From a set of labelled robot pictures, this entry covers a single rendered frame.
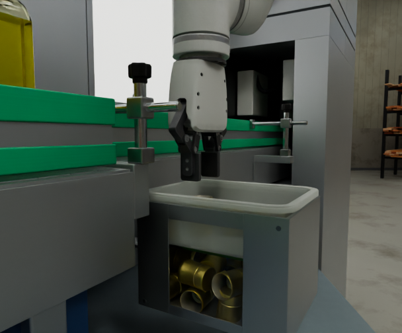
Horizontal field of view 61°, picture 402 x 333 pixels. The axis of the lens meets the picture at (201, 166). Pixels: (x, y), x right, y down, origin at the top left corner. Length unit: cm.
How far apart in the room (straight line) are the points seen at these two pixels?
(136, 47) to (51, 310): 65
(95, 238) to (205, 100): 23
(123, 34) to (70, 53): 17
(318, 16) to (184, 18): 81
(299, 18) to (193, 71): 84
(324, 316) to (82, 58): 69
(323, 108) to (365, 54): 1075
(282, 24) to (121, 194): 99
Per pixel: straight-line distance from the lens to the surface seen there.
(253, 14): 56
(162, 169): 63
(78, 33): 76
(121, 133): 58
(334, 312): 76
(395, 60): 1231
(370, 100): 1182
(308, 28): 126
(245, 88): 142
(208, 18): 50
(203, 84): 48
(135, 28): 89
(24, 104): 36
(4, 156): 35
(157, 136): 65
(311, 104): 121
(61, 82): 71
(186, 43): 49
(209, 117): 49
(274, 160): 101
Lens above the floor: 109
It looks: 5 degrees down
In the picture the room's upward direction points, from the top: straight up
